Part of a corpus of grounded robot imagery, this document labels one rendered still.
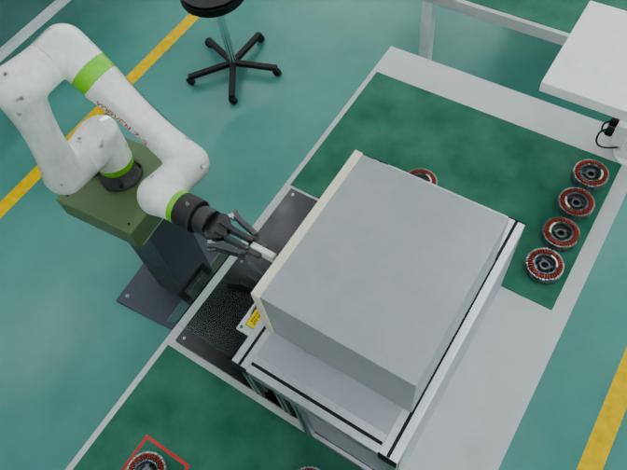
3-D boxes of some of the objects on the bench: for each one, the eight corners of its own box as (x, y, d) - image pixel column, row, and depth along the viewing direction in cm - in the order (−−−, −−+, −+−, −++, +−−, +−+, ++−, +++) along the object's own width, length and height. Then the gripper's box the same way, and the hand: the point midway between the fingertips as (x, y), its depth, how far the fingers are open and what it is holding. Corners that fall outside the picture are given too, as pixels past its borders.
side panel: (304, 432, 167) (289, 401, 140) (310, 422, 169) (296, 391, 141) (393, 489, 158) (395, 468, 130) (397, 478, 159) (402, 456, 131)
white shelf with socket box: (509, 179, 203) (541, 81, 164) (551, 105, 217) (590, -1, 178) (614, 222, 191) (675, 129, 152) (651, 142, 205) (717, 36, 166)
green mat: (290, 185, 210) (290, 185, 210) (376, 72, 234) (376, 71, 234) (551, 310, 178) (551, 310, 178) (621, 164, 202) (621, 164, 201)
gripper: (218, 207, 160) (292, 245, 152) (188, 244, 155) (262, 286, 147) (211, 191, 154) (288, 230, 146) (179, 229, 149) (257, 272, 141)
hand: (263, 252), depth 148 cm, fingers closed
